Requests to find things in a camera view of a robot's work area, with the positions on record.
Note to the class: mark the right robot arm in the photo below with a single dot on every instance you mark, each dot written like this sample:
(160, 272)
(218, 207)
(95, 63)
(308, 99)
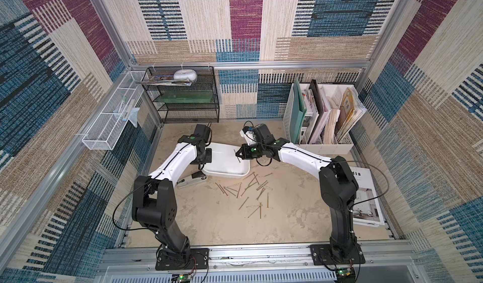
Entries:
(337, 184)

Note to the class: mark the white desktop file organizer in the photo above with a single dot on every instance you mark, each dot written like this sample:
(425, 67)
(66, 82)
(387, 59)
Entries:
(318, 131)

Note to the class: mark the white round device on shelf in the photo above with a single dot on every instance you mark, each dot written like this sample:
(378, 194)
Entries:
(185, 75)

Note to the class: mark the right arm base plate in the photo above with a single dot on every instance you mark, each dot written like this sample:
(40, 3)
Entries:
(326, 254)

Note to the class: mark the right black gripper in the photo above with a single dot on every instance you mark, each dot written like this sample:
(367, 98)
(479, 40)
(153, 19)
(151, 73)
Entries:
(243, 151)

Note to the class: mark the black binder in organizer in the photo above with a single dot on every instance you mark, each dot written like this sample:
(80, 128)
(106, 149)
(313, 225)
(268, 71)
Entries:
(315, 97)

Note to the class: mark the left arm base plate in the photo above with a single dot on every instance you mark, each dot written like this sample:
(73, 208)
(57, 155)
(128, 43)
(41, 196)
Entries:
(193, 258)

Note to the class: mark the brown envelopes in organizer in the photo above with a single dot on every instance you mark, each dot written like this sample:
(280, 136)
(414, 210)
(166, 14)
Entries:
(351, 111)

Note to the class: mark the green tray in shelf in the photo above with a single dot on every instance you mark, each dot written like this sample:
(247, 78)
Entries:
(189, 97)

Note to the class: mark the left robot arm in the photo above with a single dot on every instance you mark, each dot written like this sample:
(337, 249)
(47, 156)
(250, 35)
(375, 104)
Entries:
(154, 203)

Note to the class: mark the white wire wall basket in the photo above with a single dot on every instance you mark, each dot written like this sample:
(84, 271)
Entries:
(120, 109)

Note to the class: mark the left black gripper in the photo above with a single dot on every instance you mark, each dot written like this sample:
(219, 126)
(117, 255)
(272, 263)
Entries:
(208, 158)

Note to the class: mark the white Inedia magazine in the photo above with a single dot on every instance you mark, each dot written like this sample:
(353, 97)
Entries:
(367, 209)

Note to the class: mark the white plastic storage box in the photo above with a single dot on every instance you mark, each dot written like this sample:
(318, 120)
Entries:
(225, 163)

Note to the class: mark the steel nail lower middle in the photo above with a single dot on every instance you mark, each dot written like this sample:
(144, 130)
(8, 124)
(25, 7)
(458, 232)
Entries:
(242, 205)

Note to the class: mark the steel nail lower pair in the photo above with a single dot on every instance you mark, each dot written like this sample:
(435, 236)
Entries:
(258, 209)

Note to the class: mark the green folder in organizer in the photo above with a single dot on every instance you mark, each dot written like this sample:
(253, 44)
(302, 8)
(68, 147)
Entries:
(298, 112)

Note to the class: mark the black wire mesh shelf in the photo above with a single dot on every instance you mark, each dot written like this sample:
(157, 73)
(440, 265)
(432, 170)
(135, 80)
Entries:
(185, 113)

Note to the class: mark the magazines on black shelf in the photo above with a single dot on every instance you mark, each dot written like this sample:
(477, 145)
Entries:
(167, 80)

